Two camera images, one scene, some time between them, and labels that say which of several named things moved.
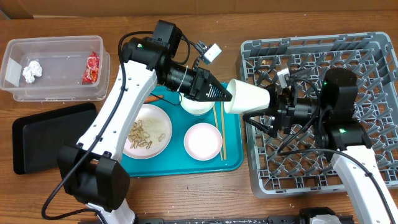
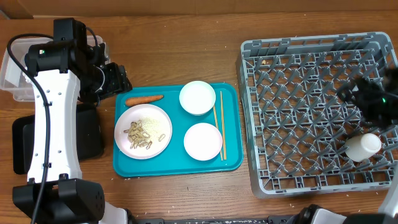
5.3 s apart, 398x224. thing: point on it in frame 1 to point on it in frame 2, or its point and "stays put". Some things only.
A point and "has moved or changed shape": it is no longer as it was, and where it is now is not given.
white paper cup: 245,98 has moved or changed shape
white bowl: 195,107 stays put
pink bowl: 203,142 stays put
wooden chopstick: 223,132 stays put
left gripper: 199,88 to 119,82
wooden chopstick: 217,127 stays put
